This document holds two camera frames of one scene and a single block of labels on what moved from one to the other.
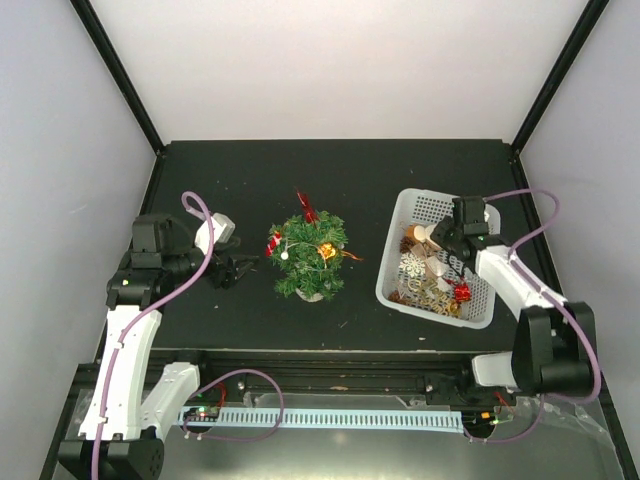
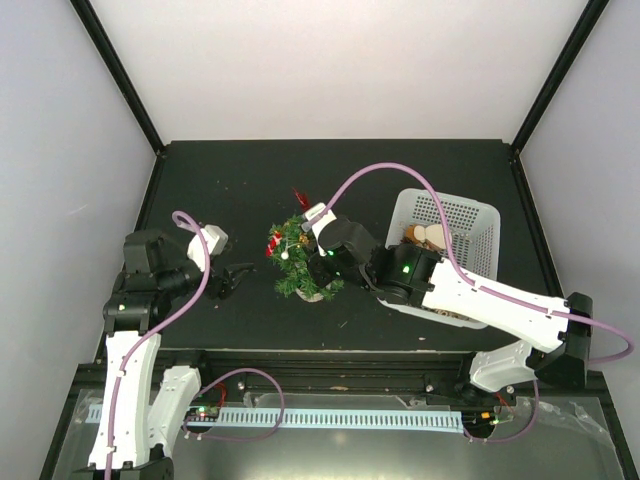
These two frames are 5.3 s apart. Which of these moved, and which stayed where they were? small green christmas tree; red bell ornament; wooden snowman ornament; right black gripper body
Moved: right black gripper body
Stayed: wooden snowman ornament; red bell ornament; small green christmas tree
